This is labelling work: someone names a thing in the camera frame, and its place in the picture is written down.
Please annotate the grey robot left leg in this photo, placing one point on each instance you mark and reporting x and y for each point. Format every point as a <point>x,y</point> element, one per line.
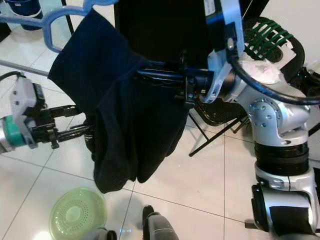
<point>102,235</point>

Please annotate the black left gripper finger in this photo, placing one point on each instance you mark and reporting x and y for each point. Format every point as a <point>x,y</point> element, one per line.
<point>66,111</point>
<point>75,133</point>

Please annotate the green perforated laundry basket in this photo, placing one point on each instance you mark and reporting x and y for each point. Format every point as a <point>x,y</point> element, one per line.
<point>77,215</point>

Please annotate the grey robot leg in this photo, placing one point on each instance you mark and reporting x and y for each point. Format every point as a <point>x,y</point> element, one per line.
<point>102,235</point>
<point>162,227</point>

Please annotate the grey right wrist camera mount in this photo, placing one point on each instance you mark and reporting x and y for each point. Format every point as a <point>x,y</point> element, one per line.
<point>227,30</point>

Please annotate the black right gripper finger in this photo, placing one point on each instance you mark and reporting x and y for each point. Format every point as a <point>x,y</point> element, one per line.
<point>165,80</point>
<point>162,72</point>

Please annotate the blue bucket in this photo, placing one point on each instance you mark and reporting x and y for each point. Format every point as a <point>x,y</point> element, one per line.
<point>25,6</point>

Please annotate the dark navy shirt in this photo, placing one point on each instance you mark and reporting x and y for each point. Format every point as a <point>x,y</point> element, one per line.
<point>130,125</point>

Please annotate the grey robot right leg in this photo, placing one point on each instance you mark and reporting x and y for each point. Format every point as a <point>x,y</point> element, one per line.
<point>162,227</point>

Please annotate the black cabinet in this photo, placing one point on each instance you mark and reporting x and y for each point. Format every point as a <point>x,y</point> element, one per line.
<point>160,30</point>

